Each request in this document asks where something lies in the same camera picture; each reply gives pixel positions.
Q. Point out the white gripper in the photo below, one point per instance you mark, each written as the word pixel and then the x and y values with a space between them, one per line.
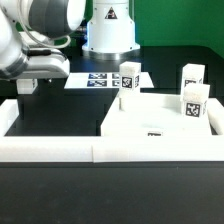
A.
pixel 46 63

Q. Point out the white square table top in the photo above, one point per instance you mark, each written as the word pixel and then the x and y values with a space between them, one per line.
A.
pixel 148 114

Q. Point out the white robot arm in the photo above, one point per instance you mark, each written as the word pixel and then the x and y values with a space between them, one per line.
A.
pixel 110 34

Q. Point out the white U-shaped obstacle fence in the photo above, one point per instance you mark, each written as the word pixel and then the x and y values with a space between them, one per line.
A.
pixel 101 149

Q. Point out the white marker base plate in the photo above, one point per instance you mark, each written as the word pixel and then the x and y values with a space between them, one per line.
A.
pixel 92 80

